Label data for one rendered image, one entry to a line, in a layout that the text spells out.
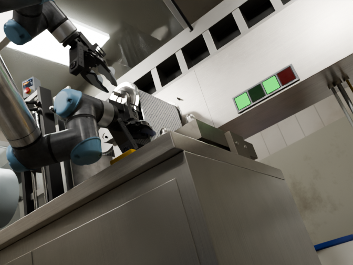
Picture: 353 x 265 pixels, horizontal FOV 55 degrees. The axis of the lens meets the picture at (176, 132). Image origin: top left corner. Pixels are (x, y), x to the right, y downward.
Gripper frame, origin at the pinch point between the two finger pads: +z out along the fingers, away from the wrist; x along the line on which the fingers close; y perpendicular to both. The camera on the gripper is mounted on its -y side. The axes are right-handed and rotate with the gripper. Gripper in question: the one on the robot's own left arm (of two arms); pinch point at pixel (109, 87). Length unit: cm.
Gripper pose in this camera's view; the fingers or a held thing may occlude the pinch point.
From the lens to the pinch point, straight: 118.5
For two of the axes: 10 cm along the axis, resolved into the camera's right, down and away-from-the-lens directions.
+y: 1.7, -5.3, 8.3
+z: 6.1, 7.2, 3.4
